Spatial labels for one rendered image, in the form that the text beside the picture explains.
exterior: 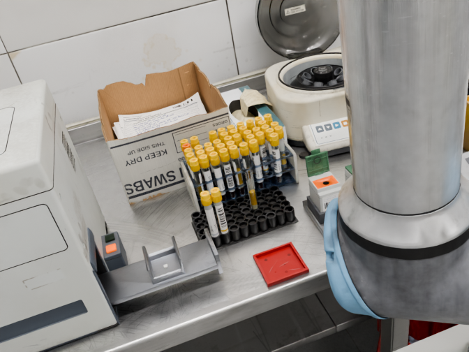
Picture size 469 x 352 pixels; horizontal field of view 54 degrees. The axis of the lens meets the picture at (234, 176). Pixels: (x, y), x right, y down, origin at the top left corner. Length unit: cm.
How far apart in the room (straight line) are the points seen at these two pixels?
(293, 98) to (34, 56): 60
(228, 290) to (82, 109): 68
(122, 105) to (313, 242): 60
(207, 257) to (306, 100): 40
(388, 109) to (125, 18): 90
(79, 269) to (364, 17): 49
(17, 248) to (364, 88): 46
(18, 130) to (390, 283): 47
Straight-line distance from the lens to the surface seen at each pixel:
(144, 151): 90
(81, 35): 117
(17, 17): 117
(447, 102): 34
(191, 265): 72
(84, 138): 125
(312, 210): 81
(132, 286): 73
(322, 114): 98
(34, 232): 62
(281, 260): 75
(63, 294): 68
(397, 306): 45
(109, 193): 102
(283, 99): 97
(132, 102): 116
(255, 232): 80
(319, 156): 78
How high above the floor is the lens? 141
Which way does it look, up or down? 34 degrees down
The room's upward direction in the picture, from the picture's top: 11 degrees counter-clockwise
